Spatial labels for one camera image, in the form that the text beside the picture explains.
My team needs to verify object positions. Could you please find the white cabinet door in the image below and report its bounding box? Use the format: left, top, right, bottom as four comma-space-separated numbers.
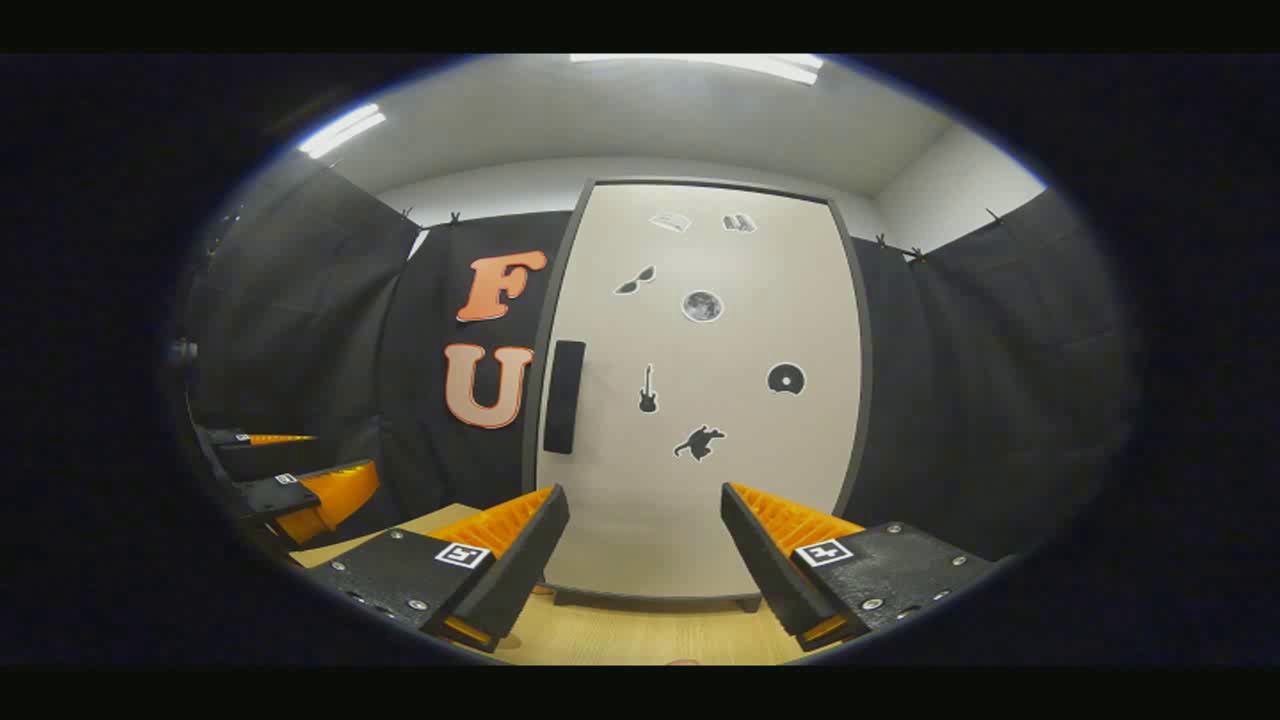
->
535, 181, 866, 601

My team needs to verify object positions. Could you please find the black backdrop cloth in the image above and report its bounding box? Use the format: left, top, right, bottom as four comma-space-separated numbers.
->
185, 160, 1136, 561

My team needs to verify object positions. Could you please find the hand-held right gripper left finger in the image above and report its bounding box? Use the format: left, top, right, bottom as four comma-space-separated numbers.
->
298, 484, 572, 655

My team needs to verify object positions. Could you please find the grey cabinet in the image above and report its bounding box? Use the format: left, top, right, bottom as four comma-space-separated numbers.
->
519, 176, 875, 614

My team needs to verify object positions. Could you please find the ceiling light panel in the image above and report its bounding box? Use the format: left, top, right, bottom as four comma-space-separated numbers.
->
570, 54, 826, 86
298, 103, 387, 161

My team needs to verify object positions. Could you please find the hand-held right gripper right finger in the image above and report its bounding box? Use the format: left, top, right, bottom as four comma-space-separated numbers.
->
720, 482, 1001, 653

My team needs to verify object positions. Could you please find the black door handle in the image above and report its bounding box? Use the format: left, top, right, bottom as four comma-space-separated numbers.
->
543, 340, 587, 456

